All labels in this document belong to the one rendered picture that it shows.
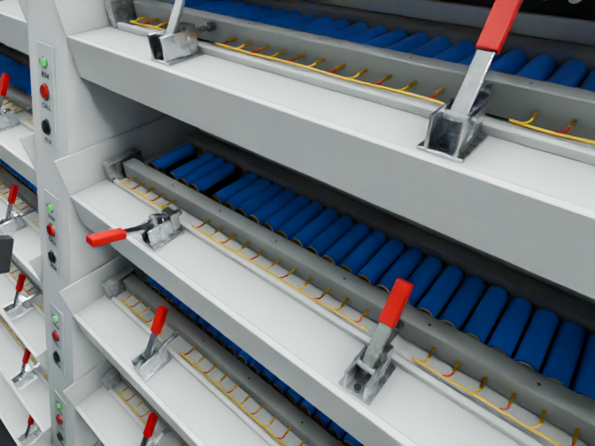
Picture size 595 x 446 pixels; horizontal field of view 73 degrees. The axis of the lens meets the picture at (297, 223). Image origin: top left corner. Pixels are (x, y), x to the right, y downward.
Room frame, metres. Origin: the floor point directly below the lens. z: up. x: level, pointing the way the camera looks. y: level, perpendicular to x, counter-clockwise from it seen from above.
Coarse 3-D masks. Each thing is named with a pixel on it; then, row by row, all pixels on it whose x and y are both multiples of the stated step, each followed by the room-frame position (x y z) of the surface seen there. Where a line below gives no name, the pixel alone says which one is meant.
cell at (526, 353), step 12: (540, 312) 0.30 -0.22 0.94; (552, 312) 0.30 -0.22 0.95; (540, 324) 0.29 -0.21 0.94; (552, 324) 0.29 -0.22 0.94; (528, 336) 0.28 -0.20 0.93; (540, 336) 0.28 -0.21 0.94; (528, 348) 0.27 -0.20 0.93; (540, 348) 0.27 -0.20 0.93; (516, 360) 0.26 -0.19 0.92; (528, 360) 0.25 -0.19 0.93; (540, 360) 0.26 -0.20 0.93
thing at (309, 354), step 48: (96, 144) 0.49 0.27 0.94; (144, 144) 0.54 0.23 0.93; (96, 192) 0.47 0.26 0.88; (144, 192) 0.47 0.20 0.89; (192, 240) 0.39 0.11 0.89; (192, 288) 0.33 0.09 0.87; (240, 288) 0.33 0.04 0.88; (240, 336) 0.30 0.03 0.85; (288, 336) 0.28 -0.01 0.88; (336, 336) 0.28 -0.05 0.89; (288, 384) 0.27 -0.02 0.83; (336, 384) 0.24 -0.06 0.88; (384, 384) 0.24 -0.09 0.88; (384, 432) 0.21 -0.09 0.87; (432, 432) 0.21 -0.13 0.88; (480, 432) 0.21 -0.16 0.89; (528, 432) 0.22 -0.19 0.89
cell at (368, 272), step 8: (392, 240) 0.38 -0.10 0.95; (384, 248) 0.37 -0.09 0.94; (392, 248) 0.37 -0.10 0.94; (400, 248) 0.37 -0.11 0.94; (376, 256) 0.36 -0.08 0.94; (384, 256) 0.36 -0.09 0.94; (392, 256) 0.36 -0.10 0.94; (368, 264) 0.35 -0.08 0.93; (376, 264) 0.34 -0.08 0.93; (384, 264) 0.35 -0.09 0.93; (360, 272) 0.34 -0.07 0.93; (368, 272) 0.33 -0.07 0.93; (376, 272) 0.34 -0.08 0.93; (384, 272) 0.35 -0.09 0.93; (368, 280) 0.33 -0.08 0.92; (376, 280) 0.33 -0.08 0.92
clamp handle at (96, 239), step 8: (144, 224) 0.38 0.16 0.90; (152, 224) 0.38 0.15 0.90; (104, 232) 0.34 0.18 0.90; (112, 232) 0.35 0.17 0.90; (120, 232) 0.35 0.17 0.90; (128, 232) 0.36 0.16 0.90; (136, 232) 0.36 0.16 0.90; (88, 240) 0.33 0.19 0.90; (96, 240) 0.33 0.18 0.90; (104, 240) 0.33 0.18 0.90; (112, 240) 0.34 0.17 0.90
